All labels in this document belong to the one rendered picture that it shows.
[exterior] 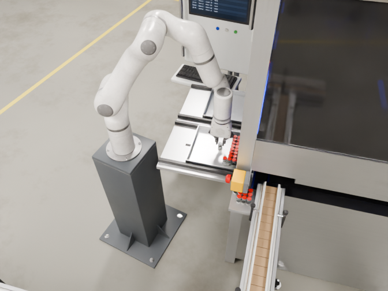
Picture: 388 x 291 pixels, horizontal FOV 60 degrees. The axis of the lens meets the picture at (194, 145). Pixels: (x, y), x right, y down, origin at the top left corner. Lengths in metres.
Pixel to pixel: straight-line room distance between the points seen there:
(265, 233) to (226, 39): 1.33
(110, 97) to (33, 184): 1.68
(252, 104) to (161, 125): 2.00
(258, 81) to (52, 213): 2.03
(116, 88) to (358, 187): 1.09
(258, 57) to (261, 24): 0.11
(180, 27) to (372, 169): 0.91
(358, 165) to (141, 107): 2.38
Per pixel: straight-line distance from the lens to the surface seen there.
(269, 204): 1.53
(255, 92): 1.21
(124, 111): 1.65
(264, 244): 1.44
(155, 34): 1.28
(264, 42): 1.10
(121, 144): 1.73
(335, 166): 1.46
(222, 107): 1.51
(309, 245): 2.01
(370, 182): 1.53
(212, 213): 2.56
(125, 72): 1.43
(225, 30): 2.26
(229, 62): 2.38
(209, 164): 1.66
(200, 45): 1.32
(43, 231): 2.74
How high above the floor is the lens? 2.20
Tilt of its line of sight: 48 degrees down
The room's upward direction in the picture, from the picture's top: 1 degrees counter-clockwise
